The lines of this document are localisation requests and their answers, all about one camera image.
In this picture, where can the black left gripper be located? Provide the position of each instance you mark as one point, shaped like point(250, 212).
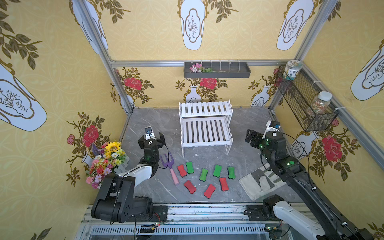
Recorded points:
point(151, 142)

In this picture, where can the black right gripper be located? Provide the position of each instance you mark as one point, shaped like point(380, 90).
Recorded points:
point(252, 137)

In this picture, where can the red whiteboard eraser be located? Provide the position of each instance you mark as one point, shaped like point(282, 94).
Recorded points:
point(209, 191)
point(190, 187)
point(181, 168)
point(224, 184)

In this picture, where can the green whiteboard eraser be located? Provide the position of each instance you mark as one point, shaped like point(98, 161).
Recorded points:
point(217, 171)
point(190, 167)
point(231, 173)
point(203, 176)

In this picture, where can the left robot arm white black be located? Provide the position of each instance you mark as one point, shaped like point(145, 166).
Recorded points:
point(115, 201)

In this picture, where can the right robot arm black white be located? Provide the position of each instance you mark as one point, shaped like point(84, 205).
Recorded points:
point(332, 224)

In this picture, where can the white wooden slatted shelf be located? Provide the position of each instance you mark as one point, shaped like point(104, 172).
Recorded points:
point(206, 124)

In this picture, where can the purple pink garden fork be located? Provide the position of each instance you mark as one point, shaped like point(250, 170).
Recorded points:
point(169, 164)

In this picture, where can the grey white oven mitt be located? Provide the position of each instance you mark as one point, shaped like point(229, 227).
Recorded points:
point(260, 183)

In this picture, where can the colourful artificial flower bouquet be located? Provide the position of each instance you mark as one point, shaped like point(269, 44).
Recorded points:
point(107, 156)

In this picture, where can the clear jar colourful sweets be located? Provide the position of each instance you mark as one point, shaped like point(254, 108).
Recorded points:
point(320, 103)

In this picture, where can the patterned jar white lid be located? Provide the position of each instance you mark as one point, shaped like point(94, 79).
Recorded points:
point(292, 69)

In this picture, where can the small pink flower sprig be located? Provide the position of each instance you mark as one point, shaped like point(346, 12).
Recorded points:
point(199, 68)

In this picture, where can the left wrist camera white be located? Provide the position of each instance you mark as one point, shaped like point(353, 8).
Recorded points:
point(149, 134)

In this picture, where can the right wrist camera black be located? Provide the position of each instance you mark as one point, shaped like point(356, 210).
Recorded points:
point(272, 126)

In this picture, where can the black wire wall basket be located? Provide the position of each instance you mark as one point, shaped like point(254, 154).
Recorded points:
point(299, 95)

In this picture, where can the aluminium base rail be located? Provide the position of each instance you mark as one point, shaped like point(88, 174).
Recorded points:
point(209, 221)

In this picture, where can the dark grey wall tray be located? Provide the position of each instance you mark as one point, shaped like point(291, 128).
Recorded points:
point(222, 70)

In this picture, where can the aluminium corner frame post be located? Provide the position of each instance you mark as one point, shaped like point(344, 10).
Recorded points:
point(87, 17)

